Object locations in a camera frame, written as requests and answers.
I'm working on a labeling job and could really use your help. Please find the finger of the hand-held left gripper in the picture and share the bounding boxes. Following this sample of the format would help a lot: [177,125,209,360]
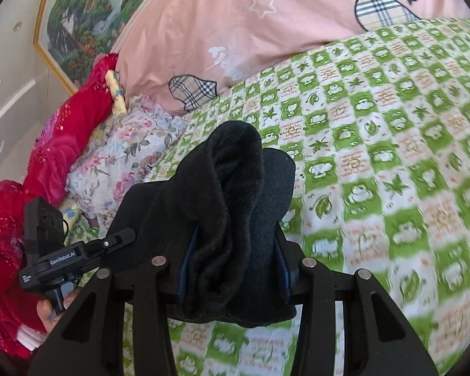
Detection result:
[87,227,137,260]

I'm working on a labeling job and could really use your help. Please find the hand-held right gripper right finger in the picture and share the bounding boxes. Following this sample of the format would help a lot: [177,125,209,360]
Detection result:
[276,230,439,376]

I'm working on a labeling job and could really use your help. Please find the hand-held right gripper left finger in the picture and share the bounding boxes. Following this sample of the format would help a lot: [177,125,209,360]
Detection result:
[27,225,199,376]

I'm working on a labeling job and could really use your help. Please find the black pants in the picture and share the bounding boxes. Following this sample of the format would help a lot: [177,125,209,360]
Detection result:
[106,121,298,326]

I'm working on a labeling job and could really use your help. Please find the person's left hand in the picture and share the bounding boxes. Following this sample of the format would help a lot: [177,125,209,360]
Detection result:
[36,287,81,334]

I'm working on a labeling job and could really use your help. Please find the red sequined cloth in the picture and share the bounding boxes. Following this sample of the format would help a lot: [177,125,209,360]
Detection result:
[0,53,120,361]

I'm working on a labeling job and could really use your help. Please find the floral ruffled pillow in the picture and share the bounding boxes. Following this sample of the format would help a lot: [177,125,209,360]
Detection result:
[68,93,189,228]

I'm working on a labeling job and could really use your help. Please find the white folded cloth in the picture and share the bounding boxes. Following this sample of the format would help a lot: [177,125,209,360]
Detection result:
[18,323,50,352]

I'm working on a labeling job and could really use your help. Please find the green checkered bed sheet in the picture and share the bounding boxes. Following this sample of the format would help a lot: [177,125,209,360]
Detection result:
[119,18,470,376]

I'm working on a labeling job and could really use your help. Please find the yellow printed cloth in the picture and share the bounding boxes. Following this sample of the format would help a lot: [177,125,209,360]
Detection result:
[58,70,129,222]

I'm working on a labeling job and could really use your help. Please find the framed landscape painting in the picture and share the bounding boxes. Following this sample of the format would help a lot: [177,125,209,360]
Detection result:
[33,0,189,95]

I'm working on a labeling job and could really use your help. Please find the pink pillow with plaid hearts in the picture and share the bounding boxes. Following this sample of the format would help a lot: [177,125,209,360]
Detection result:
[115,0,470,121]

